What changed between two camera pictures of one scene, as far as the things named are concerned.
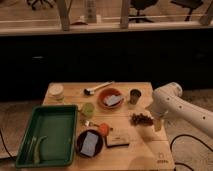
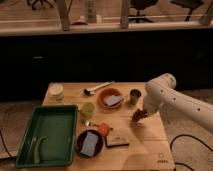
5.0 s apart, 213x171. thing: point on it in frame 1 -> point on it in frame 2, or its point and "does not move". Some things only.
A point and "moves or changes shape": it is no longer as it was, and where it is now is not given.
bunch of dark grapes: x=141 y=120 moves or changes shape
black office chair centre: x=141 y=4 does not move
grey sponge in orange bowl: x=112 y=99 does not move
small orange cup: x=134 y=96 does not move
